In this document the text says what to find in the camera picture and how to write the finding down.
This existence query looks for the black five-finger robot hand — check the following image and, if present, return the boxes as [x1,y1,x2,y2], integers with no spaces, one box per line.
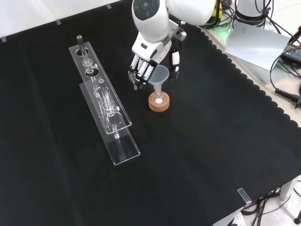
[127,21,188,91]

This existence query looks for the clear plastic funnel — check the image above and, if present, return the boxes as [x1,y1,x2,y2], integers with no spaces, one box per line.
[147,65,170,95]

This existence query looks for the clear round-bottom flask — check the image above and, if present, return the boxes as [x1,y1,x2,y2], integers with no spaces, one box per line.
[151,90,166,105]

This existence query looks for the clear funnel stand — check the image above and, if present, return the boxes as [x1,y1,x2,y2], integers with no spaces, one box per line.
[68,35,142,166]

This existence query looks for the yellow stop button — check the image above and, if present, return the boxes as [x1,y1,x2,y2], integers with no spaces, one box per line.
[211,0,223,24]

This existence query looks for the pale board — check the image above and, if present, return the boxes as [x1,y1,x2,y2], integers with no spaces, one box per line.
[224,20,292,72]

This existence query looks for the black bench cloth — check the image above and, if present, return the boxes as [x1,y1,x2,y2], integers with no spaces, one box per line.
[0,0,301,226]

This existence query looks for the black power adapter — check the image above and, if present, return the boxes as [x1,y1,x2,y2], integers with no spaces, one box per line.
[281,43,301,64]

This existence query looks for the black tripod leg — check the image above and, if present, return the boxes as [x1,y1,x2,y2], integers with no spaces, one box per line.
[288,22,301,47]

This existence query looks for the white power strip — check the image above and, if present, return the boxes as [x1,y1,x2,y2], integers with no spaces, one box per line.
[224,211,246,226]

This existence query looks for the cork ring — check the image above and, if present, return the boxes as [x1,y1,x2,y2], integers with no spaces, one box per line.
[148,92,171,113]

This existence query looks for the black ribbed-plug cable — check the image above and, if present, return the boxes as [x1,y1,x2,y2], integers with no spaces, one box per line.
[269,46,301,105]

